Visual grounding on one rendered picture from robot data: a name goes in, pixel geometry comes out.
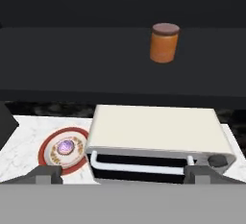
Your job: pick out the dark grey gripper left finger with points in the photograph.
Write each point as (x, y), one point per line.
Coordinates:
(48, 172)

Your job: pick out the dark toaster oven knob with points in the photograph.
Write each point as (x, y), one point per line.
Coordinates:
(217, 161)

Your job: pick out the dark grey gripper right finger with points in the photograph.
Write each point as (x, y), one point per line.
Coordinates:
(199, 172)

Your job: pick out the cream toaster oven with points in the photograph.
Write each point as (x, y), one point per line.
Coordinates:
(153, 131)

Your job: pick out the orange jam jar brown lid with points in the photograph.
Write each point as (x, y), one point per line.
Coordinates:
(164, 43)

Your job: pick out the red rimmed patterned plate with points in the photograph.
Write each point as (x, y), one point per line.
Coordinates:
(65, 147)

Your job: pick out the dark open cabinet shelf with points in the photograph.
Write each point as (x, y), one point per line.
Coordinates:
(96, 61)

